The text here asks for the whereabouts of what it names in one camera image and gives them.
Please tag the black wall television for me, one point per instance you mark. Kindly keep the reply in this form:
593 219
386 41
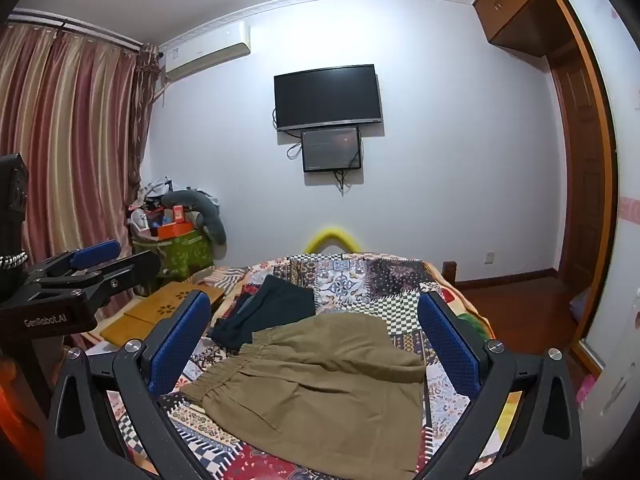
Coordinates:
327 96

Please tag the wooden door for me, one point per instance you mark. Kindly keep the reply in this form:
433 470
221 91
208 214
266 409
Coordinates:
580 170

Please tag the green patterned storage bag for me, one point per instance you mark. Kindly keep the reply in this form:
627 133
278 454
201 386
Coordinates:
175 255

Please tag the bamboo folding table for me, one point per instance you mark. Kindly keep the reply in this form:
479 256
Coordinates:
155 305

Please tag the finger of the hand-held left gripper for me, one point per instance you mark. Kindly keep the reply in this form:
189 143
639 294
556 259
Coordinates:
125 275
95 252

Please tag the striped pink curtain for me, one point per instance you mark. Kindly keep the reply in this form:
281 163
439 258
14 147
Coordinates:
75 150

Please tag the yellow foam arch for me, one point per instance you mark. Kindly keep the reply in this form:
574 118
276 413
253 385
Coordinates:
332 237

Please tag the white air conditioner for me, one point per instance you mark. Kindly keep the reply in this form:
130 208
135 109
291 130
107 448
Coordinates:
210 50

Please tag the khaki pants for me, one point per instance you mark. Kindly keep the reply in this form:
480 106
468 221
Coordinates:
320 385

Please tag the small black wall monitor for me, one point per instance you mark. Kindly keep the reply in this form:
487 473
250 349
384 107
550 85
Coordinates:
331 149

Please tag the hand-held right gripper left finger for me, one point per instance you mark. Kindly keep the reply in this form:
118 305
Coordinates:
182 340

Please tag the curtain rod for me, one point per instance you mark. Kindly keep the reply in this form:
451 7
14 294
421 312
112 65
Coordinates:
75 27

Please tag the orange box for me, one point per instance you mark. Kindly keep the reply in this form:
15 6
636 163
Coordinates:
175 230

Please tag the white wall outlet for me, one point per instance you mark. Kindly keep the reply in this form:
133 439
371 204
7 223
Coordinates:
489 258

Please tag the wooden upper cabinet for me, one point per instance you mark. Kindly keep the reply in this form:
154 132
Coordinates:
515 5

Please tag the patchwork printed blanket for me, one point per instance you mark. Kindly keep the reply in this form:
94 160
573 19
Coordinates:
360 285

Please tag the wooden bed post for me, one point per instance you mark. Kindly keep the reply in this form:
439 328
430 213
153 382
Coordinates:
449 270

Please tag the dark teal pants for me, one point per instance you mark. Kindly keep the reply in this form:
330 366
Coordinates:
272 310

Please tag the grey plush pillow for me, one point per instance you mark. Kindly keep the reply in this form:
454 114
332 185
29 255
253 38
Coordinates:
207 215

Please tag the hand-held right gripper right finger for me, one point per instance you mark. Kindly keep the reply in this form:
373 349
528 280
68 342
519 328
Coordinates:
445 345

